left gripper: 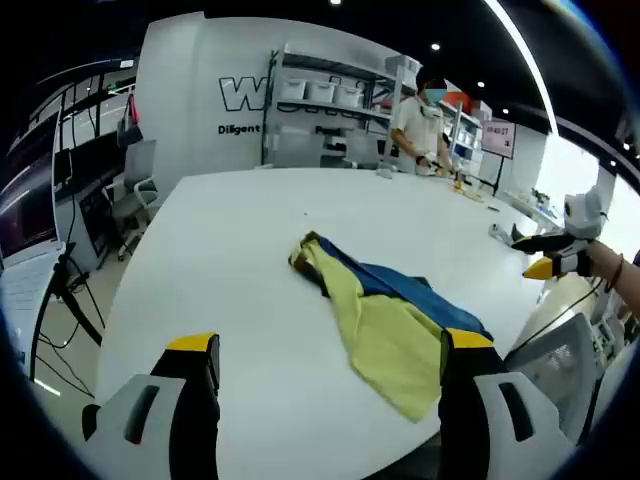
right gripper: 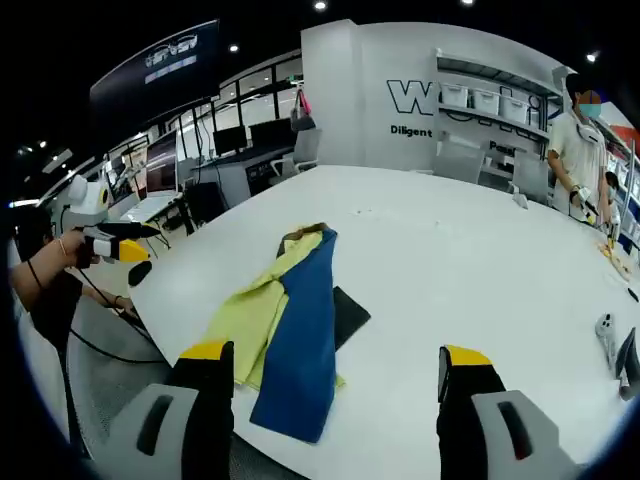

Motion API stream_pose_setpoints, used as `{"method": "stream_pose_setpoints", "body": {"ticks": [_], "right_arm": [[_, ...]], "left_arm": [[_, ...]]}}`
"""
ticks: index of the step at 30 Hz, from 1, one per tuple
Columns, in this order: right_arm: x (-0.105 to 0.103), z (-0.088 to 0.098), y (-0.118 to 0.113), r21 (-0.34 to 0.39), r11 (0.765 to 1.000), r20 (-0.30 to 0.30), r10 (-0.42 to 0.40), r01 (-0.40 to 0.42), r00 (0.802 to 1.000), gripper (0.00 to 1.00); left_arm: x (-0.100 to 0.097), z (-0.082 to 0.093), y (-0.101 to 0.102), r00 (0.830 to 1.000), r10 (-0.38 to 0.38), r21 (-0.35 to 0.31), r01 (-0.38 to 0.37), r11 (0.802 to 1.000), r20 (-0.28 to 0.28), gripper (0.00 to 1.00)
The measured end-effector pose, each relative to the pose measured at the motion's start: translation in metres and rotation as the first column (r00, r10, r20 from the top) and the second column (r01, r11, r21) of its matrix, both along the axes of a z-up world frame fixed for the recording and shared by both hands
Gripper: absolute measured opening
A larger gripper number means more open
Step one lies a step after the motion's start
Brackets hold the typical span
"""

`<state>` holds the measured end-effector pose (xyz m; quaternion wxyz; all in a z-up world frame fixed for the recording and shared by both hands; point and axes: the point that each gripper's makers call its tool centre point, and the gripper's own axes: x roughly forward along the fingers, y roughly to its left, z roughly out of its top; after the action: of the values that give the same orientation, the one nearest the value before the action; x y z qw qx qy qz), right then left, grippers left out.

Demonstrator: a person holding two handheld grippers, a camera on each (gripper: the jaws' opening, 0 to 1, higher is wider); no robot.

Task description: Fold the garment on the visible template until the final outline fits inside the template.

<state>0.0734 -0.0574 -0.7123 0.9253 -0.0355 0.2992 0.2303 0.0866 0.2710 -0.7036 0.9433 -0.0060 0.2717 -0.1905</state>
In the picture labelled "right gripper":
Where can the yellow blue grey garment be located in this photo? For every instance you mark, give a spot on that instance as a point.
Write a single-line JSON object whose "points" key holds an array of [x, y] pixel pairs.
{"points": [[300, 325]]}

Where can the large dark wall screen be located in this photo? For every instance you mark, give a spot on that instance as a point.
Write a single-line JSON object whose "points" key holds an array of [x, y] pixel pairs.
{"points": [[150, 75]]}

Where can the white shelf unit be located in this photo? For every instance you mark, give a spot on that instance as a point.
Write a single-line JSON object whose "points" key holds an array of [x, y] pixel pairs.
{"points": [[495, 75]]}

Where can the white laptop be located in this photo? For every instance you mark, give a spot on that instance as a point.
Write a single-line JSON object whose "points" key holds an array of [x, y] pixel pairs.
{"points": [[150, 207]]}

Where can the person's black shirt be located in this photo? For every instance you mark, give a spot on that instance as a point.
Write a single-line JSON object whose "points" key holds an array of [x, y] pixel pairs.
{"points": [[55, 310]]}

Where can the hanging pink grey bags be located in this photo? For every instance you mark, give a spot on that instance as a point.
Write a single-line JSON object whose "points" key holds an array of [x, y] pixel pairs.
{"points": [[302, 117]]}

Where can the grey mesh office chair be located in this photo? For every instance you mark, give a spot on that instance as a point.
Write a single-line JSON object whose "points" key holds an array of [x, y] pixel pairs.
{"points": [[115, 380]]}

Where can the black template sheet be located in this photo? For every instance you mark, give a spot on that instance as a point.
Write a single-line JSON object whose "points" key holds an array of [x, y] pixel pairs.
{"points": [[350, 312]]}

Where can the black oval pad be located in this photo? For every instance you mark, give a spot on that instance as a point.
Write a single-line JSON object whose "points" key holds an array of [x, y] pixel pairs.
{"points": [[140, 273]]}

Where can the black desk monitor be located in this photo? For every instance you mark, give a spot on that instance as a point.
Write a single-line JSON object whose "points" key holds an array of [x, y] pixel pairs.
{"points": [[230, 140], [272, 134]]}

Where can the white office chair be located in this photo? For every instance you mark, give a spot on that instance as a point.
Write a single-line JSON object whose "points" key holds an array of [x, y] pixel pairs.
{"points": [[306, 147]]}

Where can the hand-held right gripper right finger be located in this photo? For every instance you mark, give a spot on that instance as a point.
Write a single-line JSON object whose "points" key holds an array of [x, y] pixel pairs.
{"points": [[465, 415]]}

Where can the black pen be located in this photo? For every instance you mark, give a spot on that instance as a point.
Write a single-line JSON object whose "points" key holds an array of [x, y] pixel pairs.
{"points": [[633, 295]]}

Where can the yellow table clutter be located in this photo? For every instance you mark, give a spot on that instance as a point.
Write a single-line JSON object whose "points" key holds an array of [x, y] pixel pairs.
{"points": [[617, 260]]}

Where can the tall monitor on stand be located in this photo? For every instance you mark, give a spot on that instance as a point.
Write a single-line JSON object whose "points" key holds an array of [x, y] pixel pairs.
{"points": [[162, 162]]}

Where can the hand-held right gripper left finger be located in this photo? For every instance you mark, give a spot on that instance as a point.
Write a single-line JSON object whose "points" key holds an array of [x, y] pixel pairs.
{"points": [[210, 400]]}

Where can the person's left hand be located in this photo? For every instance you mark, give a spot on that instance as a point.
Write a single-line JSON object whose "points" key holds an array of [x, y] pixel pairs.
{"points": [[75, 247]]}

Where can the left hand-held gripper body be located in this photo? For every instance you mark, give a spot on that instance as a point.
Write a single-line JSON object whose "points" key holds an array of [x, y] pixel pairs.
{"points": [[90, 202]]}

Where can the black computer tower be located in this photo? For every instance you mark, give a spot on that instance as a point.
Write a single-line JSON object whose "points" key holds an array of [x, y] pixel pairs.
{"points": [[205, 202]]}

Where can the white storage bin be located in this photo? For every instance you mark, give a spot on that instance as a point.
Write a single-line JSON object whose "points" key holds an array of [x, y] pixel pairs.
{"points": [[515, 109], [486, 101], [455, 96]]}

